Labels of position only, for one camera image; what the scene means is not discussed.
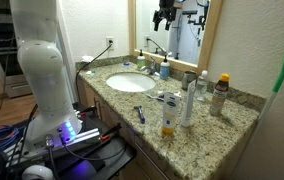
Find white wall outlet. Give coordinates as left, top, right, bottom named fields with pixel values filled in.
left=105, top=36, right=115, bottom=51

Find blue and white toothbrush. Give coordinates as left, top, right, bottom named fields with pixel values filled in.
left=146, top=93, right=165, bottom=102

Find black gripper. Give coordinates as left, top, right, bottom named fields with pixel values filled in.
left=152, top=0, right=183, bottom=32

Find clear bottle white cap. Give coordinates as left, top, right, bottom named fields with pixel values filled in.
left=196, top=69, right=210, bottom=102

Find tall slim white tube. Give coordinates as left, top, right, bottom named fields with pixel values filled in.
left=180, top=79, right=197, bottom=128

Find grey drawer unit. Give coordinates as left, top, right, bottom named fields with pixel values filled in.
left=3, top=73, right=33, bottom=99

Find grey metal cup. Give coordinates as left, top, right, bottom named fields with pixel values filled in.
left=181, top=70, right=198, bottom=91

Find blue razor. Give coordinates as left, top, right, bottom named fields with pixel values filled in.
left=133, top=105, right=146, bottom=125

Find wood framed mirror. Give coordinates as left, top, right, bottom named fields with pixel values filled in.
left=127, top=0, right=225, bottom=75

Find black robot cart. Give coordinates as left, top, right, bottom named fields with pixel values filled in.
left=0, top=103, right=137, bottom=180

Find white lotion tube yellow cap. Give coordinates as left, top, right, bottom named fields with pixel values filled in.
left=161, top=92, right=182, bottom=135

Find white oval sink basin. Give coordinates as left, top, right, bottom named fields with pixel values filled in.
left=105, top=72, right=157, bottom=93

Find chrome faucet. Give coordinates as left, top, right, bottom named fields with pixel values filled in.
left=140, top=56, right=161, bottom=77

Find coiled blue orange cables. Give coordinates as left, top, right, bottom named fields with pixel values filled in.
left=0, top=124, right=20, bottom=156

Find black base cable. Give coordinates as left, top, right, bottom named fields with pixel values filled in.
left=61, top=133, right=128, bottom=162

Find orange black clamp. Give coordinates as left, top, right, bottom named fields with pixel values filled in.
left=78, top=105, right=98, bottom=118
left=100, top=123, right=123, bottom=141

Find black power cable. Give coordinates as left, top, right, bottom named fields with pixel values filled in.
left=75, top=41, right=114, bottom=101

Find blue and white pump bottle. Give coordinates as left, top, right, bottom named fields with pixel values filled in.
left=159, top=54, right=171, bottom=80

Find wooden vanity cabinet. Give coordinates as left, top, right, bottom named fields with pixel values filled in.
left=76, top=78, right=260, bottom=180

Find white round device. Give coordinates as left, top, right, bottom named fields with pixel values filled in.
left=21, top=164, right=55, bottom=180

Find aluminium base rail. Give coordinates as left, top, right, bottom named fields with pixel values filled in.
left=1, top=128, right=101, bottom=168

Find brown spray bottle orange cap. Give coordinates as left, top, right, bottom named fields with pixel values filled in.
left=210, top=73, right=231, bottom=117

